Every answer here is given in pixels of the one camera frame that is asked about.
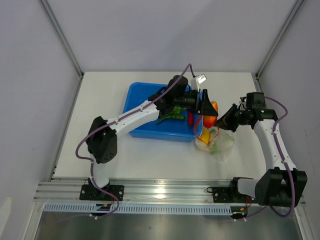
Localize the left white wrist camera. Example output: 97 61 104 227
189 73 207 92

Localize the green grape bunch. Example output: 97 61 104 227
172 106 186 115

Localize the clear zip top bag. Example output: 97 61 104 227
193 116 235 162

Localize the aluminium frame post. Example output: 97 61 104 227
255 0 306 81
38 0 84 78

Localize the yellow orange mango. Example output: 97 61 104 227
200 128 211 145

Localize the white cauliflower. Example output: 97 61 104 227
209 127 235 155

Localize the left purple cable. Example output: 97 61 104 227
75 63 196 220

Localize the left aluminium frame post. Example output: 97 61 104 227
38 0 84 78

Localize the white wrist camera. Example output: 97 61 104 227
240 96 246 103
189 73 207 92

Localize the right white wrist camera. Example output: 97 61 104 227
240 96 246 103

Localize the red chili pepper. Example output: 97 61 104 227
187 111 194 127

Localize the blue plastic bin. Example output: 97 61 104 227
122 82 195 142

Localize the aluminium mounting rail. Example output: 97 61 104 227
33 178 230 205

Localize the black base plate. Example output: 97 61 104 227
206 186 257 204
79 184 125 201

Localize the green chili pepper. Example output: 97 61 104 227
156 114 186 125

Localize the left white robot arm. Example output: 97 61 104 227
85 74 218 200

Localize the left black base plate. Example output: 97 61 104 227
79 184 125 201

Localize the right aluminium frame post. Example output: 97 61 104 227
255 0 306 81

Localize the orange red mango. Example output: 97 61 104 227
202 100 219 128

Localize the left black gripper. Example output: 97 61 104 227
173 89 218 118

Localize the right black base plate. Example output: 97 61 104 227
206 186 257 204

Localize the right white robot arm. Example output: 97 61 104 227
215 92 308 209

